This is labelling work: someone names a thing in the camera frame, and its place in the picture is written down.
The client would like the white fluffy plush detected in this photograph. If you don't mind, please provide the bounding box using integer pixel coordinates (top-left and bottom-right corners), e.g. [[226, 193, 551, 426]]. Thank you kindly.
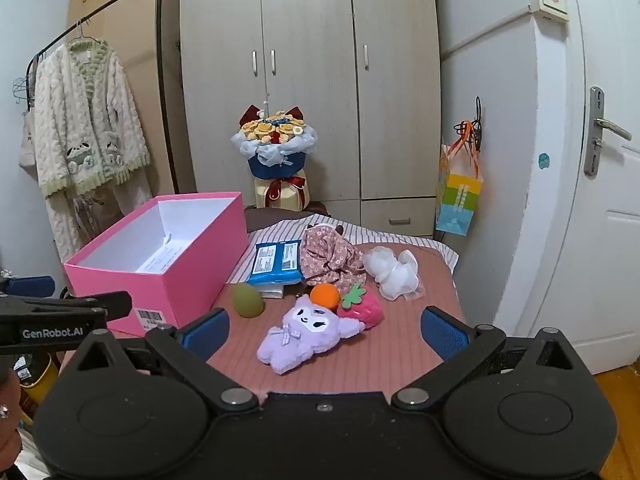
[[362, 246, 421, 302]]

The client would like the green egg-shaped toy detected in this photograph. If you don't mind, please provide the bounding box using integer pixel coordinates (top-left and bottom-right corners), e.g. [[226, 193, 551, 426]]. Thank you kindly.
[[231, 282, 264, 318]]

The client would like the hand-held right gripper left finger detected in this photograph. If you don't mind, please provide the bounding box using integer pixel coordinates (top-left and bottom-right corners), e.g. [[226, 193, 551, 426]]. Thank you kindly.
[[67, 308, 262, 413]]

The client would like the purple plush toy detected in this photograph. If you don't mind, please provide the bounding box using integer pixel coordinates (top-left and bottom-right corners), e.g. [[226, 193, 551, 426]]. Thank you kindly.
[[256, 294, 366, 376]]

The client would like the white tote bag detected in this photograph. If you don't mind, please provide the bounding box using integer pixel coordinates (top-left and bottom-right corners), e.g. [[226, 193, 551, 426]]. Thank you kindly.
[[19, 107, 38, 171]]

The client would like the person's left hand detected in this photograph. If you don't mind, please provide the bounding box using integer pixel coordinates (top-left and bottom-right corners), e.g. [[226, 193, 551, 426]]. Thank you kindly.
[[0, 367, 23, 468]]

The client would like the metal wire hanger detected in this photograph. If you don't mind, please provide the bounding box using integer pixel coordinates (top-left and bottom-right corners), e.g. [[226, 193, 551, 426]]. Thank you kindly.
[[12, 77, 36, 106]]

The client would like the strawberry plush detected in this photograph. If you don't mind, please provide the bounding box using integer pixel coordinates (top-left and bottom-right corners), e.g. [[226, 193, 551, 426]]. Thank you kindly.
[[336, 282, 385, 331]]

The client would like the cream knitted cardigan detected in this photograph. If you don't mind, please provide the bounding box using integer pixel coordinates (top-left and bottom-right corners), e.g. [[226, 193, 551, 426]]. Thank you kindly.
[[27, 37, 152, 261]]

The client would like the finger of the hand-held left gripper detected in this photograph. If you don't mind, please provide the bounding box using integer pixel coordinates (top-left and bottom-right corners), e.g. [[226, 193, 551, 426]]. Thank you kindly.
[[0, 291, 133, 322], [0, 269, 56, 301]]

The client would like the beige wall box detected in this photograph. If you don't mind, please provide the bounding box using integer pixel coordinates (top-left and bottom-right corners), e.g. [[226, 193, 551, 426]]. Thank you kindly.
[[528, 0, 571, 22]]

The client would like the yellow flower bouquet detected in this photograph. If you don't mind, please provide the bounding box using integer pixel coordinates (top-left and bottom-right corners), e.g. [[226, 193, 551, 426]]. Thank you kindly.
[[231, 105, 319, 180]]

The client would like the white printed paper sheet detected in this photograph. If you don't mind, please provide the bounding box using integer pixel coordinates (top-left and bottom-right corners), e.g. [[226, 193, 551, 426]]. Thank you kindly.
[[137, 245, 181, 275]]

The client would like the beige wooden wardrobe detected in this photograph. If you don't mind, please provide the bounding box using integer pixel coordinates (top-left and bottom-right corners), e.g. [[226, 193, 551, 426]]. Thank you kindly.
[[179, 0, 442, 238]]

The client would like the pink cardboard box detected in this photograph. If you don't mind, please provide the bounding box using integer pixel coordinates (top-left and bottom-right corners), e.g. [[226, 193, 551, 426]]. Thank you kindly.
[[63, 191, 251, 338]]

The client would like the orange ball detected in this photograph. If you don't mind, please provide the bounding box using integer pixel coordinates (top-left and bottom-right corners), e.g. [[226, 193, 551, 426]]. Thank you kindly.
[[310, 284, 342, 310]]

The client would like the white door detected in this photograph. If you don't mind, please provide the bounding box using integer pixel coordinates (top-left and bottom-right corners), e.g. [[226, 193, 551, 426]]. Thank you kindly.
[[492, 0, 640, 376]]

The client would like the pink floral cloth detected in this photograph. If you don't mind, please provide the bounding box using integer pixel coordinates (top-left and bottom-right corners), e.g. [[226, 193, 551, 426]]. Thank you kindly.
[[299, 224, 367, 292]]

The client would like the light wooden board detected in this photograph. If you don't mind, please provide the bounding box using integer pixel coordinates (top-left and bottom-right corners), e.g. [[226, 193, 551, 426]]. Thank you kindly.
[[67, 0, 196, 196]]

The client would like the colourful paper gift bag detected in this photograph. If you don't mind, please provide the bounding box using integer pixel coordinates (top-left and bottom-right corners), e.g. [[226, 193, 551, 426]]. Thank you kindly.
[[435, 137, 485, 237]]

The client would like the metal door handle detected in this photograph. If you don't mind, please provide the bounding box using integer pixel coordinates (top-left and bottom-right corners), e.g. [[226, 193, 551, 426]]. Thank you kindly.
[[584, 86, 633, 177]]

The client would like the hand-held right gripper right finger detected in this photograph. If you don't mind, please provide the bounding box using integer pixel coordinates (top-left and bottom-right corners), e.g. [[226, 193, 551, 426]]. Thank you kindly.
[[391, 306, 583, 411]]

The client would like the blue wet wipes pack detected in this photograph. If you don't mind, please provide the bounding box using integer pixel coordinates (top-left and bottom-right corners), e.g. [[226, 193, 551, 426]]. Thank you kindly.
[[246, 240, 306, 285]]

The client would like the black wall hook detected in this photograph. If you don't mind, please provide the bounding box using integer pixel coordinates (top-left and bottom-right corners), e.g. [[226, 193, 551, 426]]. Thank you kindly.
[[472, 96, 487, 153]]

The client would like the black metal clothes rack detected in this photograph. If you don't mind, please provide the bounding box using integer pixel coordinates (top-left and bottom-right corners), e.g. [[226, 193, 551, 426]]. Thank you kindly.
[[25, 0, 176, 196]]

